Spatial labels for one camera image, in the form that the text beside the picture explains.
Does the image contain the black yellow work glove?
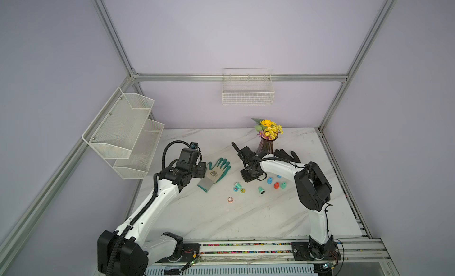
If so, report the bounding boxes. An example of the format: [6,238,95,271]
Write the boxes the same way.
[274,149,301,163]

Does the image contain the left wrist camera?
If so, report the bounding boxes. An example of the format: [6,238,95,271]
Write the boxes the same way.
[190,142,200,151]

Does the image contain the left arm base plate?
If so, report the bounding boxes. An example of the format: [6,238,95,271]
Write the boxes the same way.
[158,243,201,263]

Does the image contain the aluminium front rail frame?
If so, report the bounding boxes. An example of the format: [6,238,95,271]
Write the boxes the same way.
[143,238,399,276]

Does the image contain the white two-tier mesh shelf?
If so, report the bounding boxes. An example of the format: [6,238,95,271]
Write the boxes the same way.
[82,88,164,179]

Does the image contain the green grey work glove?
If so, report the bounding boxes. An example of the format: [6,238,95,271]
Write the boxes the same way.
[197,158,231,193]

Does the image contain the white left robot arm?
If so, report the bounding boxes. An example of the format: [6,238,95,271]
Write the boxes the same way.
[97,142,206,276]

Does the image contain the yellow artificial flower bouquet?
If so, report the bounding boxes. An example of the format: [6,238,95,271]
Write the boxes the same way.
[252,118,283,141]

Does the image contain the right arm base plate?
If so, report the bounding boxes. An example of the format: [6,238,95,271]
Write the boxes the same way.
[291,240,342,261]

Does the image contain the dark glass flower vase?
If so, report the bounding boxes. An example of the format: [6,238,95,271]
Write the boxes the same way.
[257,137,274,155]

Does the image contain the white wire wall basket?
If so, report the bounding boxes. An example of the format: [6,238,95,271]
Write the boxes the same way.
[222,68,275,106]

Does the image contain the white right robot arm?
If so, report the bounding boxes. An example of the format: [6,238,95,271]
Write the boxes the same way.
[231,142,334,260]

